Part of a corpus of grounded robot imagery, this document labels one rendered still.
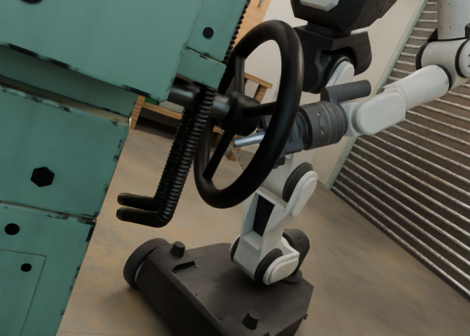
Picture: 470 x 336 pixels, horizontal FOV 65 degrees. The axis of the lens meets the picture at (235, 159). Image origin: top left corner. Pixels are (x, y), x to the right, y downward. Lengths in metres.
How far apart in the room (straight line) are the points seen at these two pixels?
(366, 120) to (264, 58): 3.54
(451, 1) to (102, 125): 0.75
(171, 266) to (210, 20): 0.96
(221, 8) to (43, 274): 0.32
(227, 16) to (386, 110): 0.41
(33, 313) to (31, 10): 0.27
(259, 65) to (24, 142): 3.96
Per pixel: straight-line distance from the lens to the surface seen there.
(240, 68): 0.61
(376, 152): 4.09
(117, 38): 0.20
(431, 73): 0.86
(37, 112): 0.30
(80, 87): 0.32
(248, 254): 1.31
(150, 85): 0.20
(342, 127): 0.72
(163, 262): 1.29
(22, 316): 0.39
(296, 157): 1.09
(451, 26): 0.91
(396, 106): 0.77
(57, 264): 0.36
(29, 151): 0.31
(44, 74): 0.32
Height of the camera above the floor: 0.87
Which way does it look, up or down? 13 degrees down
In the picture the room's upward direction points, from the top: 24 degrees clockwise
